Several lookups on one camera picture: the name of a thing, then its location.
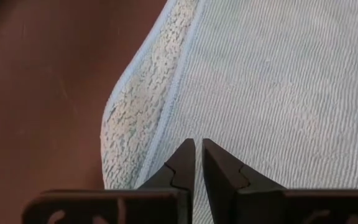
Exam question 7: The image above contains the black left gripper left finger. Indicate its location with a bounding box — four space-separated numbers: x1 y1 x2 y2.
22 138 196 224

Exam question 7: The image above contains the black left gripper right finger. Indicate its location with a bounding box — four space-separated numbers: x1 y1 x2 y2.
201 138 358 224

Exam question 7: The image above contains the teal microfiber towel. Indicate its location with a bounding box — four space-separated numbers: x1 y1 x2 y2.
99 0 358 224

